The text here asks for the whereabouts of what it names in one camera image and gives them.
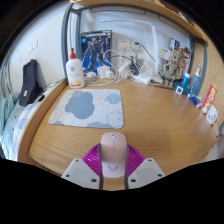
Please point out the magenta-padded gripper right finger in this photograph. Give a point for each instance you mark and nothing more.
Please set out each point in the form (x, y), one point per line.
(148, 169)

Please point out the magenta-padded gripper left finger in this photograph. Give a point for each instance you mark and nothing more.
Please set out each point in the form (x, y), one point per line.
(78, 170)

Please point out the pink computer mouse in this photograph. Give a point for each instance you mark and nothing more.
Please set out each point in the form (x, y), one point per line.
(113, 153)

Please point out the grey blue patterned mouse pad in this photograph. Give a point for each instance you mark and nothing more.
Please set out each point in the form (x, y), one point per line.
(83, 106)

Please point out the plaid bedding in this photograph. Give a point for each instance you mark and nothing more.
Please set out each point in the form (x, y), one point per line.
(16, 130)

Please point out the small white cube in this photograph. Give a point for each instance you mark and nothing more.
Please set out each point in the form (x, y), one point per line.
(179, 90)

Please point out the white power strip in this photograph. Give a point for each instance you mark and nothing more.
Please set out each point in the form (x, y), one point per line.
(142, 79)

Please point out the red yellow snack bag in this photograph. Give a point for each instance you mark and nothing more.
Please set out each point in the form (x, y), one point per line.
(209, 99)

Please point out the teal blanket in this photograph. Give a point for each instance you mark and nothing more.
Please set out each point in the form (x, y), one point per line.
(7, 110)

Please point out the white red-capped pump bottle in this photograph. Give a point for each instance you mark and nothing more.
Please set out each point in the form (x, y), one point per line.
(75, 71)

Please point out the blue tube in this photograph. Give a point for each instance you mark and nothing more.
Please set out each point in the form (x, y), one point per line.
(196, 81)

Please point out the white multi-port charger block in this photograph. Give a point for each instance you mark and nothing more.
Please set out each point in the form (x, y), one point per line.
(103, 72)

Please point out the black bag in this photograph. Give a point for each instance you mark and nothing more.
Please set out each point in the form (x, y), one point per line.
(29, 81)

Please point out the white plug adapter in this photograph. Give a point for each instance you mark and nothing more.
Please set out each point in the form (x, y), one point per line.
(124, 68)

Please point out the robot model kit box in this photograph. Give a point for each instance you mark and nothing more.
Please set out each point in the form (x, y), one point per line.
(96, 50)

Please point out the white wall socket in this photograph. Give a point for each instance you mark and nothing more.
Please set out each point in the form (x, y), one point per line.
(123, 44)

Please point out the grey metal frame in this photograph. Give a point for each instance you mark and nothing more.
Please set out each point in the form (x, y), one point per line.
(64, 43)

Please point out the white wall switch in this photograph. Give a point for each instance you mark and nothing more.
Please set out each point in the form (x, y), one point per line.
(33, 46)

